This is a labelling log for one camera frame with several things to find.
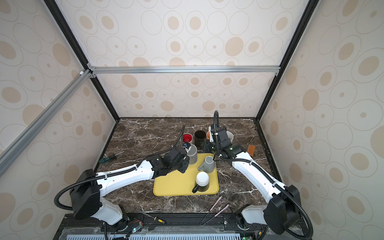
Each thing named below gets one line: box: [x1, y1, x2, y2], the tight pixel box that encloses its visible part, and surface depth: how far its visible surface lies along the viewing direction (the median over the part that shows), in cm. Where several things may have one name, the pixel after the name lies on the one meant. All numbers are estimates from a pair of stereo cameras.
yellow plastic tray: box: [153, 153, 220, 196], surface depth 87 cm
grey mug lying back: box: [198, 156, 215, 174], surface depth 89 cm
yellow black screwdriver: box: [138, 210, 165, 224], surface depth 76 cm
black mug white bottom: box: [192, 171, 210, 194], surface depth 81 cm
